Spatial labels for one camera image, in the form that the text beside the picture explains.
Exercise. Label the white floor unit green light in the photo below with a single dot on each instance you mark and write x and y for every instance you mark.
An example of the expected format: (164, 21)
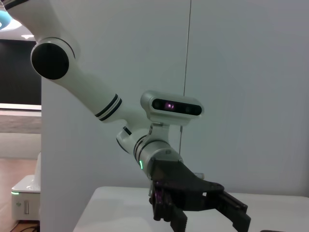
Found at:
(24, 193)

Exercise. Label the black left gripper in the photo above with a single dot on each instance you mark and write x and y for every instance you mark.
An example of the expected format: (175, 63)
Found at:
(176, 178)

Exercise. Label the small white ceiling light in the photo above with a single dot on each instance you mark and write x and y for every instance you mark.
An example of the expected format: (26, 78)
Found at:
(27, 36)

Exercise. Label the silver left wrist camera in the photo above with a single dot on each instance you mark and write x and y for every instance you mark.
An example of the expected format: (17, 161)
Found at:
(169, 106)

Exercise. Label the round teal ceiling lamp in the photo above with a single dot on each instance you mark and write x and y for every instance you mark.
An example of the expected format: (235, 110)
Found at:
(4, 17)

